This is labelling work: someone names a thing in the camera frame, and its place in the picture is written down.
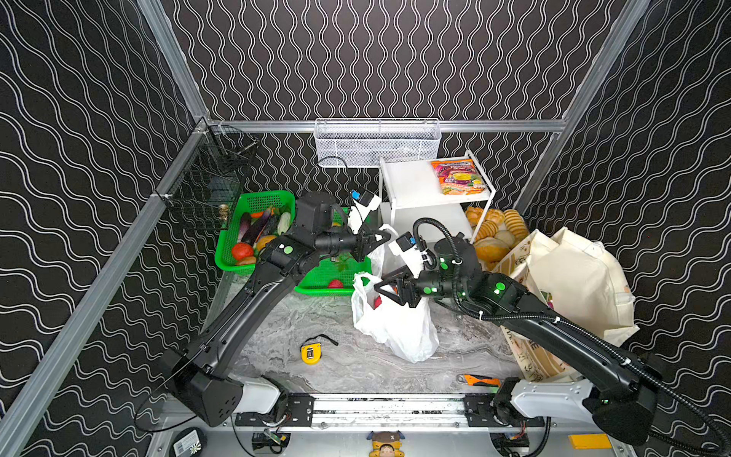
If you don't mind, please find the white plastic grocery bag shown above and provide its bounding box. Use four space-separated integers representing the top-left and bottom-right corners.
349 224 441 365

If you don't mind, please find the cream canvas tote bag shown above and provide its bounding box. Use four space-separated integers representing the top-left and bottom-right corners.
490 227 641 384

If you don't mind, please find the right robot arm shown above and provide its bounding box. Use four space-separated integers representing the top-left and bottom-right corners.
375 233 730 456

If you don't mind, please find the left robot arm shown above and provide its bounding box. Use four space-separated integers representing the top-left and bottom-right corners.
160 192 392 427

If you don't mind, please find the large round bread loaf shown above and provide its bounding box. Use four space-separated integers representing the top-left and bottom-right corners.
473 237 511 263

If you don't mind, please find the right green basket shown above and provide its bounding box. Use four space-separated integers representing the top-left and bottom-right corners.
293 208 375 296

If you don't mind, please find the green basket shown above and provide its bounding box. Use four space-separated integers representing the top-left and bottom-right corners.
215 190 295 275
293 208 375 296

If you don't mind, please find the white bread tray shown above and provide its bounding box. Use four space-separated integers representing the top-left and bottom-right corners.
464 207 529 270

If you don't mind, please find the white two-tier shelf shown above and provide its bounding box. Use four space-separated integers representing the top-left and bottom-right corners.
379 150 497 234

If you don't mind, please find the left green basket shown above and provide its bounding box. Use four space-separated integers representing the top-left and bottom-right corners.
215 190 295 275

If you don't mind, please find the purple eggplant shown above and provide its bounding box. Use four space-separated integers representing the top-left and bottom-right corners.
236 213 251 243

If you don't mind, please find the red tomato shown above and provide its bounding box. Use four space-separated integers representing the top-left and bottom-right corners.
231 242 255 264

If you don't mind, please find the orange snack bag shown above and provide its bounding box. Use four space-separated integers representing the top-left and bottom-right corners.
430 158 487 196

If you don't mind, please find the orange utility knife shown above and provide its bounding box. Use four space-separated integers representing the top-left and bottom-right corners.
456 373 501 388

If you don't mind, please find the yellow tape measure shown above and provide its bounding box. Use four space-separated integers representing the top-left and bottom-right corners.
300 333 339 366

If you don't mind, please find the cartoon figure toy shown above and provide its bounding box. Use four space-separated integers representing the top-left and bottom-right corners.
367 430 405 457

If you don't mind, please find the yellow block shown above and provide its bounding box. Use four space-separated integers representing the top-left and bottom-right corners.
568 433 613 451

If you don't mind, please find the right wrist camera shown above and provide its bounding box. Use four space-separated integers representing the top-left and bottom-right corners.
388 232 425 278

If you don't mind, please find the white wire basket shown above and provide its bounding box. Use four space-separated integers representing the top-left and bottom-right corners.
313 118 442 169

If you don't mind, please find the black wire basket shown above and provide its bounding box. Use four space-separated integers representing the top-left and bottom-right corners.
161 124 262 232

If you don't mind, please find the metal base rail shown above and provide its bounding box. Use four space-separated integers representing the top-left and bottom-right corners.
281 393 544 432

